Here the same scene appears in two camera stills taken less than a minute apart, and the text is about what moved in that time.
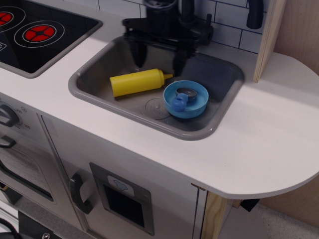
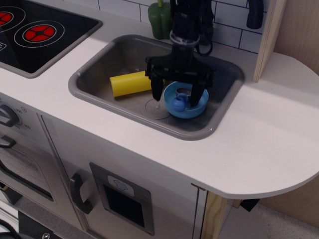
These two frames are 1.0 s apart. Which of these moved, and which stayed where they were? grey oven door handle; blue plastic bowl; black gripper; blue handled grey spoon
Moved: black gripper
Stayed: grey oven door handle; blue handled grey spoon; blue plastic bowl
